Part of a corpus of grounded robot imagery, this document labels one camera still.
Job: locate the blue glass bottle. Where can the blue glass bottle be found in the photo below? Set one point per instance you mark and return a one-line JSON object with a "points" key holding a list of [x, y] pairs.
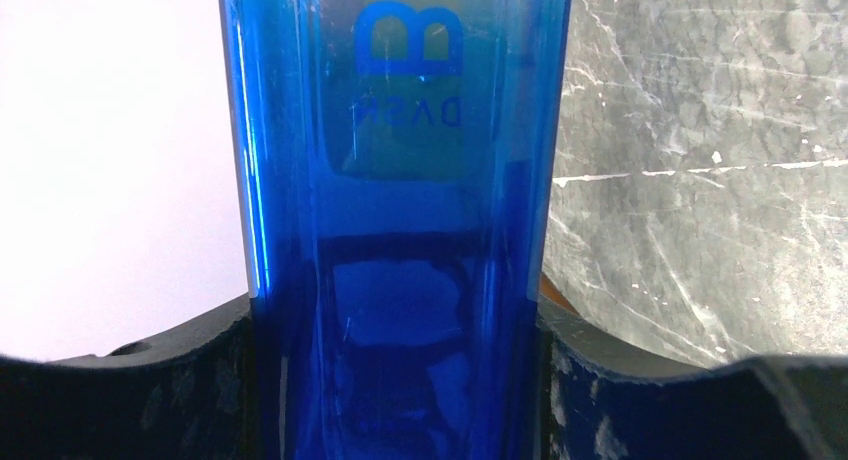
{"points": [[394, 164]]}

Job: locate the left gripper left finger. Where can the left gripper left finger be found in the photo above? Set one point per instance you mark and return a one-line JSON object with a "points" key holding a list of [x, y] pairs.
{"points": [[185, 393]]}

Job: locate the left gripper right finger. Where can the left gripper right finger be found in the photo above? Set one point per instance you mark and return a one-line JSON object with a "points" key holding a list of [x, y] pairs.
{"points": [[603, 398]]}

